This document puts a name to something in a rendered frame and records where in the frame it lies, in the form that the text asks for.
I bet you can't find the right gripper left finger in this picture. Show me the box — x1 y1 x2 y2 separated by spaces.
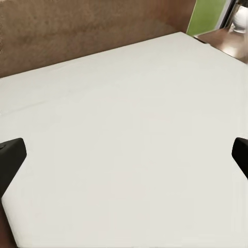
0 137 27 199

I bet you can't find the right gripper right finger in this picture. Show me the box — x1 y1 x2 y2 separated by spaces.
231 137 248 179

